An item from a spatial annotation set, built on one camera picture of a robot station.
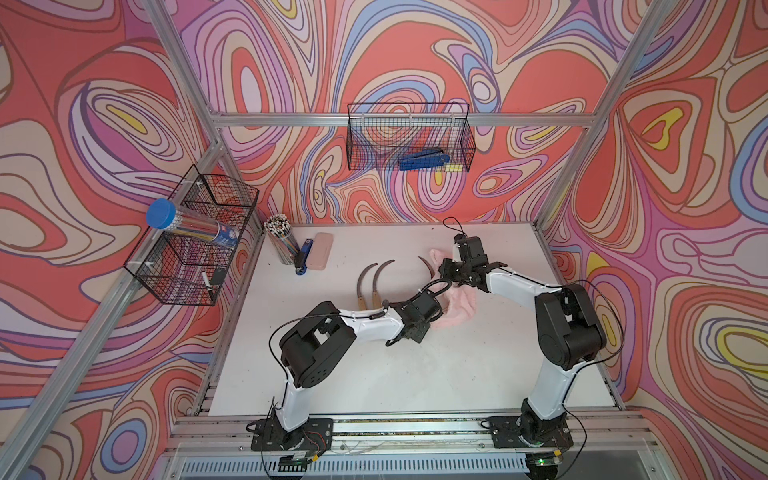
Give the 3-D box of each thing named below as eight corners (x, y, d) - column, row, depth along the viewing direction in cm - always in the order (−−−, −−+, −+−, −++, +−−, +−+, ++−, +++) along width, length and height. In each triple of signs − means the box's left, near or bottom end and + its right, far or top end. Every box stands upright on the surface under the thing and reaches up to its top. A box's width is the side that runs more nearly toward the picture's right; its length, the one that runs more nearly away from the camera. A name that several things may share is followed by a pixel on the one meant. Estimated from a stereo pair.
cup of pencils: (278, 265, 110) (262, 230, 95) (283, 250, 114) (268, 214, 100) (298, 265, 110) (284, 230, 95) (302, 250, 114) (289, 214, 100)
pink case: (306, 269, 109) (305, 264, 106) (316, 237, 119) (315, 232, 117) (325, 270, 108) (324, 265, 106) (333, 238, 119) (332, 233, 116)
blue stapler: (293, 275, 107) (291, 269, 104) (301, 244, 116) (299, 238, 114) (306, 275, 107) (304, 269, 104) (313, 244, 116) (311, 238, 114)
